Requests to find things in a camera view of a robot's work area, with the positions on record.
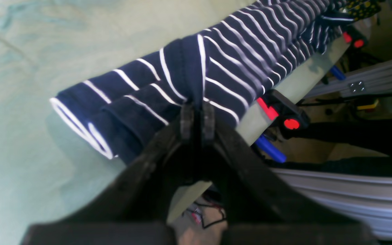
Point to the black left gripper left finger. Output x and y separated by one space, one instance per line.
133 209

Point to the navy white striped T-shirt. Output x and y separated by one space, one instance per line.
229 65

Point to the blue orange bar clamp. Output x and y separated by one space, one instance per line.
285 114

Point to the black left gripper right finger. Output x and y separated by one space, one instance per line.
261 208

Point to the light green table cloth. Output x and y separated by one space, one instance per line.
46 170

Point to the blue clamp at left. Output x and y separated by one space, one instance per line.
356 40

